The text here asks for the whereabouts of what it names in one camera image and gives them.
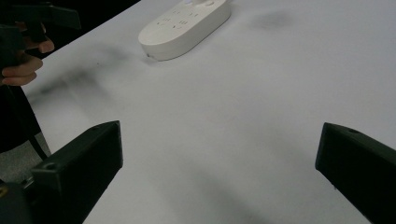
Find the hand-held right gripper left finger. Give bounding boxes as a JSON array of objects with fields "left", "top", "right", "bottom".
[{"left": 30, "top": 120, "right": 124, "bottom": 224}]

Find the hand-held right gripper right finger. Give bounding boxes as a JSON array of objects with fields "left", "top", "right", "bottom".
[{"left": 315, "top": 121, "right": 396, "bottom": 224}]

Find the white power strip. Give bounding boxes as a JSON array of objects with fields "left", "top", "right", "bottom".
[{"left": 137, "top": 0, "right": 232, "bottom": 62}]

